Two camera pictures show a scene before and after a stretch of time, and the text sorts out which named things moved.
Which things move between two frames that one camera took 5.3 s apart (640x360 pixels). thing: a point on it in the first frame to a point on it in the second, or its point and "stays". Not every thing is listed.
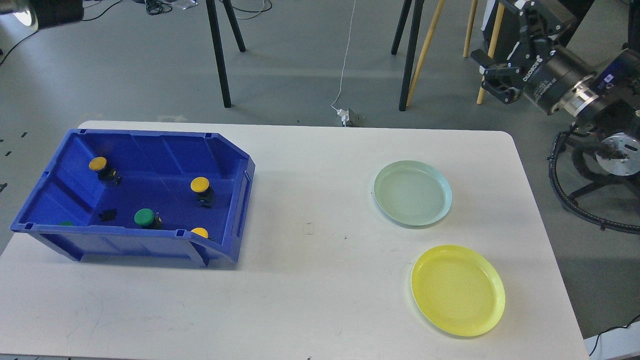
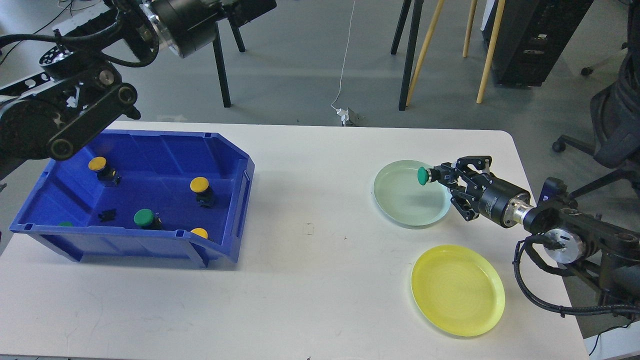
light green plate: x=413 y=193 stays
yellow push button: x=201 y=186 stays
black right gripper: x=553 y=76 to x=498 y=201
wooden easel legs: x=430 y=35 stays
